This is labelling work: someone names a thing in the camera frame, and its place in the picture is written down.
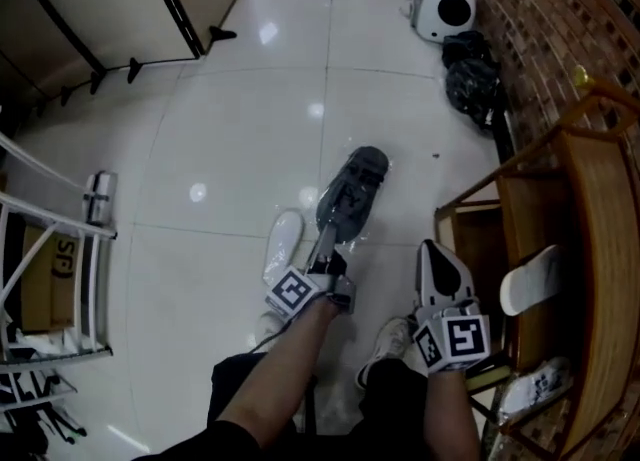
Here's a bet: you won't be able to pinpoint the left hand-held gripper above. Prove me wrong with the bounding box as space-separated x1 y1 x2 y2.
263 223 358 321

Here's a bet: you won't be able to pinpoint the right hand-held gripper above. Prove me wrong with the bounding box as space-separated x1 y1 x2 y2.
410 238 492 376

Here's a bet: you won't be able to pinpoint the white slipper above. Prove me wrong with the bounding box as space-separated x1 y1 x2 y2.
499 243 567 317
262 208 306 284

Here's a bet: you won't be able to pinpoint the grey slipper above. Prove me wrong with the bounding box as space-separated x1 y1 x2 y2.
279 144 397 253

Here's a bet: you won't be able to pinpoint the patterned white slipper shelf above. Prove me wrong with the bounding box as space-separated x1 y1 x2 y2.
498 355 574 421

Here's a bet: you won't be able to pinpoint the person's left forearm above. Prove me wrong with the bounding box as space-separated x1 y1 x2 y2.
214 297 337 446

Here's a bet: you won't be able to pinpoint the person's right forearm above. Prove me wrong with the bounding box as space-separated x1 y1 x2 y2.
424 367 482 461

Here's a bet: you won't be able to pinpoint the person's left white shoe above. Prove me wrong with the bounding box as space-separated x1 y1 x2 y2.
254 310 287 346

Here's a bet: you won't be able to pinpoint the person's white shoe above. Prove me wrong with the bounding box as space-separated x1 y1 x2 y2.
354 317 417 391
254 310 287 346

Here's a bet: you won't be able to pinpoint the person's right white shoe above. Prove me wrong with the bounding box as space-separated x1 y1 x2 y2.
354 317 417 391

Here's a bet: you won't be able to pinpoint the person's black trousers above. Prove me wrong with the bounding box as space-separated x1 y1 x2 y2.
206 351 437 461

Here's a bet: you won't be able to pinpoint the wooden shoe bench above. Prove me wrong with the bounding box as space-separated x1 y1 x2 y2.
433 75 640 456

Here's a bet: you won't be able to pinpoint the person's black shirt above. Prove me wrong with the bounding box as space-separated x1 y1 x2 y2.
131 417 262 461

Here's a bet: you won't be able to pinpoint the black plastic bag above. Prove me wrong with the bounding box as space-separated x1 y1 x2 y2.
445 58 507 133
441 29 495 69

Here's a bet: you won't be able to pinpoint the cardboard box with black print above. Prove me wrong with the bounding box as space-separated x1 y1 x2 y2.
20 225 82 336

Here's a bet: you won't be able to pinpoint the white metal shelf rack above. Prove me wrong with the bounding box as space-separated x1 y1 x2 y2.
0 130 119 366

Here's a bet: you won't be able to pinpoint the white round-window carrier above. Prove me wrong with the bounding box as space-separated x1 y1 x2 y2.
399 0 478 44

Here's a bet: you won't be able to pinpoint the black folded tripod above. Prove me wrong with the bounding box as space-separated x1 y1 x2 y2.
0 373 89 456

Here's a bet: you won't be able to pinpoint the black white patterned board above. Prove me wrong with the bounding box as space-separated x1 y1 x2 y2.
0 372 32 406

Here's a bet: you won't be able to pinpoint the beige partition screen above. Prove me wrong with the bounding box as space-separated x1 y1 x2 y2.
0 0 265 106

